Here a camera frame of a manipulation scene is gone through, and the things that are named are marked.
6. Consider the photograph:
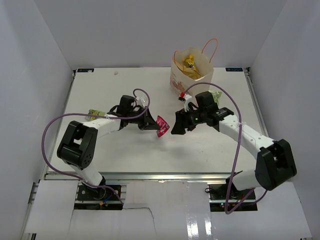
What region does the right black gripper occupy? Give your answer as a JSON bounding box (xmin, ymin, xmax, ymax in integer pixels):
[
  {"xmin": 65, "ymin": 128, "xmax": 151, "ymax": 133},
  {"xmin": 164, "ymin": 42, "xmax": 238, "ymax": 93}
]
[{"xmin": 171, "ymin": 105, "xmax": 208, "ymax": 135}]

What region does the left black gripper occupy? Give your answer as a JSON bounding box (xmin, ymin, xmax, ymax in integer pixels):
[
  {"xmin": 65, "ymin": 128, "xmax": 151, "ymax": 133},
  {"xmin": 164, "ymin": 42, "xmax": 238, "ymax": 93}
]
[{"xmin": 126, "ymin": 106, "xmax": 160, "ymax": 131}]

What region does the red snack packet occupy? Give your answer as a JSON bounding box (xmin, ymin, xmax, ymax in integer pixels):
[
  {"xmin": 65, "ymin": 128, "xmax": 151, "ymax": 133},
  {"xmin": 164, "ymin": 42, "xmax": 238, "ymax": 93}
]
[{"xmin": 156, "ymin": 115, "xmax": 170, "ymax": 138}]

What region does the large brown snack bag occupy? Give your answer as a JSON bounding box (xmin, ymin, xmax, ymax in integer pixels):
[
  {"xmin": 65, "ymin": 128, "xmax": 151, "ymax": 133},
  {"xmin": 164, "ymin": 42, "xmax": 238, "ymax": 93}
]
[{"xmin": 180, "ymin": 66, "xmax": 202, "ymax": 80}]

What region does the yellow candy packet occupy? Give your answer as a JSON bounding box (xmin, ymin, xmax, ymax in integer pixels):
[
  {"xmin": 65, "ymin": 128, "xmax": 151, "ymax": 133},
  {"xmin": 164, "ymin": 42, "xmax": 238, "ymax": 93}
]
[{"xmin": 183, "ymin": 54, "xmax": 197, "ymax": 71}]

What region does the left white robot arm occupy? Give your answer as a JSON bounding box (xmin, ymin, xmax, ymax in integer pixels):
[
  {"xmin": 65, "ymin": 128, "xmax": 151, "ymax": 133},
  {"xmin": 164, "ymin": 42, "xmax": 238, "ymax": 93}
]
[{"xmin": 57, "ymin": 95, "xmax": 160, "ymax": 200}]

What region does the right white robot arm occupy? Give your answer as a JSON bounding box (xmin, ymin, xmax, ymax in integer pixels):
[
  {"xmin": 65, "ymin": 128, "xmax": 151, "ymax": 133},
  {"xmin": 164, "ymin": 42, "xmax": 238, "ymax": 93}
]
[{"xmin": 171, "ymin": 91, "xmax": 297, "ymax": 200}]

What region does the cream paper bag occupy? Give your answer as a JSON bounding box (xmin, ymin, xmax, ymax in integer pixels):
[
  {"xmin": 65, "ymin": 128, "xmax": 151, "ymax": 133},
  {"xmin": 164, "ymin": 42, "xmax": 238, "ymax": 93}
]
[{"xmin": 169, "ymin": 38, "xmax": 219, "ymax": 96}]

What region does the green snack packet right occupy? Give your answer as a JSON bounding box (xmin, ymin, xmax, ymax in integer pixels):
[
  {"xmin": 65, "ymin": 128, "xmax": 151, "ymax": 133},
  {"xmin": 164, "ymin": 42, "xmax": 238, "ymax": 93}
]
[{"xmin": 209, "ymin": 90, "xmax": 222, "ymax": 105}]

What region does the green snack packet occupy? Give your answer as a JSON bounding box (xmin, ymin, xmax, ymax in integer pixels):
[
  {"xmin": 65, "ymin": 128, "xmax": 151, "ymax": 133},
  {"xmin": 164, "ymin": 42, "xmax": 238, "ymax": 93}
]
[
  {"xmin": 85, "ymin": 109, "xmax": 106, "ymax": 121},
  {"xmin": 209, "ymin": 90, "xmax": 222, "ymax": 105}
]

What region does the green snack packet left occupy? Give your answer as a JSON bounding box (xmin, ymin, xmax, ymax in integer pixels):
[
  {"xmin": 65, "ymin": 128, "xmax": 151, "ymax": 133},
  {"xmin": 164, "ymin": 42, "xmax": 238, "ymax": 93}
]
[{"xmin": 85, "ymin": 109, "xmax": 106, "ymax": 121}]

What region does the white foam board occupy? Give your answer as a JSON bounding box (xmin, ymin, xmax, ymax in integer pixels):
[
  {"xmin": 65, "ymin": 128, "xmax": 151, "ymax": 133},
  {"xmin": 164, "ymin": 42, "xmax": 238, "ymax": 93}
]
[{"xmin": 24, "ymin": 180, "xmax": 312, "ymax": 240}]

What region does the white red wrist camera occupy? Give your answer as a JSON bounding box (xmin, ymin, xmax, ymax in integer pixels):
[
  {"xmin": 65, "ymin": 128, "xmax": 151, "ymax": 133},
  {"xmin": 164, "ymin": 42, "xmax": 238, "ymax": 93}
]
[{"xmin": 178, "ymin": 92, "xmax": 192, "ymax": 112}]

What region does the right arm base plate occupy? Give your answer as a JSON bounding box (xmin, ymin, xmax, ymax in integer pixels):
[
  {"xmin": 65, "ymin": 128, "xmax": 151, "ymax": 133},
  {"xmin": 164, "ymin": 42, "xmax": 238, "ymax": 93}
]
[{"xmin": 204, "ymin": 183, "xmax": 258, "ymax": 213}]

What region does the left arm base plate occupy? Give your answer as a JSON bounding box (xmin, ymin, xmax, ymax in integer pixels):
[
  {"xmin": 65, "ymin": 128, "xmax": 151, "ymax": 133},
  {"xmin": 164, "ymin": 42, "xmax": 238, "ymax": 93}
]
[{"xmin": 74, "ymin": 185, "xmax": 123, "ymax": 211}]

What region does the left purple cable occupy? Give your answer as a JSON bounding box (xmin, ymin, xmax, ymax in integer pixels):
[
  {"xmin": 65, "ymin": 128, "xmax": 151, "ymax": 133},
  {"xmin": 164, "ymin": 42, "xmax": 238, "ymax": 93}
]
[{"xmin": 41, "ymin": 88, "xmax": 151, "ymax": 206}]

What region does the aluminium front rail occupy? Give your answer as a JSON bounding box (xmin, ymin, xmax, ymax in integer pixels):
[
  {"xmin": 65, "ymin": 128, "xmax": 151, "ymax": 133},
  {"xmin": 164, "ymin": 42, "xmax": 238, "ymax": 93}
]
[{"xmin": 44, "ymin": 173, "xmax": 263, "ymax": 182}]

